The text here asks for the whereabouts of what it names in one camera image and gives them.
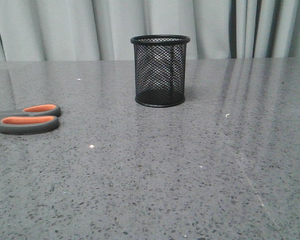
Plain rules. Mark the grey orange handled scissors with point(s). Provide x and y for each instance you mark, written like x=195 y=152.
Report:
x=35 y=119

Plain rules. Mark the black mesh pen bucket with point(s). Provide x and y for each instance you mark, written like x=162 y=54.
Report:
x=159 y=69

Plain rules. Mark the pale grey curtain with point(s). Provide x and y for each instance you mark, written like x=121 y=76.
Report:
x=89 y=30

